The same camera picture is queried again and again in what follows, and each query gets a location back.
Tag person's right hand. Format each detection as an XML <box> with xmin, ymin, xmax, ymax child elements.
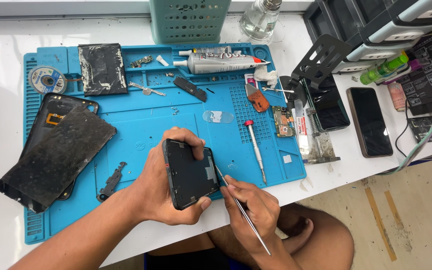
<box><xmin>220</xmin><ymin>174</ymin><xmax>281</xmax><ymax>256</ymax></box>

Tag person's left hand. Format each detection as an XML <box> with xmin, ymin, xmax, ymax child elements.
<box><xmin>131</xmin><ymin>127</ymin><xmax>212</xmax><ymax>226</ymax></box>

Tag thin metal spudger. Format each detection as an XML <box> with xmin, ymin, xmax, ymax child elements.
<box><xmin>214</xmin><ymin>164</ymin><xmax>272</xmax><ymax>257</ymax></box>

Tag black phone frame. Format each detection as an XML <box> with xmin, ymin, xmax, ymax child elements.
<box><xmin>162</xmin><ymin>138</ymin><xmax>221</xmax><ymax>211</ymax></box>

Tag red-capped silver screwdriver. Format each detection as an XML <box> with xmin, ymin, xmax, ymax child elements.
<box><xmin>243</xmin><ymin>119</ymin><xmax>268</xmax><ymax>186</ymax></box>

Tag person's bare legs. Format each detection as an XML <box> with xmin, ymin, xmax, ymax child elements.
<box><xmin>145</xmin><ymin>202</ymin><xmax>355</xmax><ymax>270</ymax></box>

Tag blue silicone repair mat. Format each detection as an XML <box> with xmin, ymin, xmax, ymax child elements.
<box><xmin>23</xmin><ymin>42</ymin><xmax>308</xmax><ymax>245</ymax></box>

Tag white red-labelled strip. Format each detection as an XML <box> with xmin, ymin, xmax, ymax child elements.
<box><xmin>292</xmin><ymin>99</ymin><xmax>311</xmax><ymax>155</ymax></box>

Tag green phone motherboard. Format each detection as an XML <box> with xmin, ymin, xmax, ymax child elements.
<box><xmin>271</xmin><ymin>105</ymin><xmax>297</xmax><ymax>139</ymax></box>

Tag clear oval plastic film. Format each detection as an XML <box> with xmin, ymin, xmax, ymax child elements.
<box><xmin>202</xmin><ymin>110</ymin><xmax>235</xmax><ymax>125</ymax></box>

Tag dark dusty phone screen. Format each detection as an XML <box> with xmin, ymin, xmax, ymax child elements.
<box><xmin>0</xmin><ymin>105</ymin><xmax>118</xmax><ymax>214</ymax></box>

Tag silver metal flex strip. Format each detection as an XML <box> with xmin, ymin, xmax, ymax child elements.
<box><xmin>128</xmin><ymin>81</ymin><xmax>167</xmax><ymax>97</ymax></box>

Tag black plastic cover piece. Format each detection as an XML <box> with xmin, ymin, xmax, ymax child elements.
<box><xmin>173</xmin><ymin>76</ymin><xmax>208</xmax><ymax>103</ymax></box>

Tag white cotton swab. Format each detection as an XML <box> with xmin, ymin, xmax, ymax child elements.
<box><xmin>261</xmin><ymin>86</ymin><xmax>295</xmax><ymax>94</ymax></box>

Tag small green circuit board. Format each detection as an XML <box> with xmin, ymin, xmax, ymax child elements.
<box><xmin>130</xmin><ymin>55</ymin><xmax>154</xmax><ymax>69</ymax></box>

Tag black phone back cover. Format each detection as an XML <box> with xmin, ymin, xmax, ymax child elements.
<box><xmin>19</xmin><ymin>92</ymin><xmax>100</xmax><ymax>202</ymax></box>

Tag green-edged smartphone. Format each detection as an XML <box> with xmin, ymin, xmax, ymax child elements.
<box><xmin>301</xmin><ymin>74</ymin><xmax>351</xmax><ymax>133</ymax></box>

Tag black phone battery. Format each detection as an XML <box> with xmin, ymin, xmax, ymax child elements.
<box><xmin>77</xmin><ymin>43</ymin><xmax>129</xmax><ymax>98</ymax></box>

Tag pink and white packet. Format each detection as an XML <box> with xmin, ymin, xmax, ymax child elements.
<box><xmin>244</xmin><ymin>73</ymin><xmax>259</xmax><ymax>89</ymax></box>

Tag crumpled white tissue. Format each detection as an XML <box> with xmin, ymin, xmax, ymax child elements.
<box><xmin>253</xmin><ymin>65</ymin><xmax>279</xmax><ymax>89</ymax></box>

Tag large white glue tube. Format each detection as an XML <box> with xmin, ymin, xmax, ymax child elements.
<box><xmin>173</xmin><ymin>51</ymin><xmax>272</xmax><ymax>75</ymax></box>

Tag brown-cased smartphone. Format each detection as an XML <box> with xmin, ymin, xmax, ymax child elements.
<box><xmin>346</xmin><ymin>86</ymin><xmax>394</xmax><ymax>158</ymax></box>

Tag small clear glue tube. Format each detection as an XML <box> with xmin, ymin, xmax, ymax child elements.
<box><xmin>178</xmin><ymin>45</ymin><xmax>233</xmax><ymax>57</ymax></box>

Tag solder wick spool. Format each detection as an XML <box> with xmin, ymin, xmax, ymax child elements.
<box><xmin>28</xmin><ymin>65</ymin><xmax>68</xmax><ymax>95</ymax></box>

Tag black metal phone stand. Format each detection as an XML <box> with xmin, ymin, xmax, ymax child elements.
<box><xmin>278</xmin><ymin>34</ymin><xmax>353</xmax><ymax>108</ymax></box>

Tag green perforated basket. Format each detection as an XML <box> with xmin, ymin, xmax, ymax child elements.
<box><xmin>149</xmin><ymin>0</ymin><xmax>232</xmax><ymax>45</ymax></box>

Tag small black packet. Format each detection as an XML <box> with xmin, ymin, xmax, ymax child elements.
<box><xmin>408</xmin><ymin>115</ymin><xmax>432</xmax><ymax>143</ymax></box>

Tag clear glass bottle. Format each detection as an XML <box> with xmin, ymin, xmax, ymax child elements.
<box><xmin>238</xmin><ymin>0</ymin><xmax>283</xmax><ymax>44</ymax></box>

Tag green spray bottle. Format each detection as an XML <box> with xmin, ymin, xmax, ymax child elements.
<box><xmin>359</xmin><ymin>54</ymin><xmax>409</xmax><ymax>86</ymax></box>

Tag grey drawer organizer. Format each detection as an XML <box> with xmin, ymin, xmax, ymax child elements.
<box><xmin>302</xmin><ymin>0</ymin><xmax>432</xmax><ymax>74</ymax></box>

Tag stack of black packets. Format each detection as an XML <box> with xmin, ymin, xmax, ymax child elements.
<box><xmin>397</xmin><ymin>28</ymin><xmax>432</xmax><ymax>115</ymax></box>

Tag black metal bracket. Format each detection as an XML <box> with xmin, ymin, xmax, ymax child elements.
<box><xmin>96</xmin><ymin>161</ymin><xmax>128</xmax><ymax>203</ymax></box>

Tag orange-handled scraper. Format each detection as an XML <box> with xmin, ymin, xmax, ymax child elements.
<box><xmin>244</xmin><ymin>83</ymin><xmax>271</xmax><ymax>114</ymax></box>

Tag thin black cable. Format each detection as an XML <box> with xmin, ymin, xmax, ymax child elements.
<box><xmin>394</xmin><ymin>108</ymin><xmax>412</xmax><ymax>158</ymax></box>

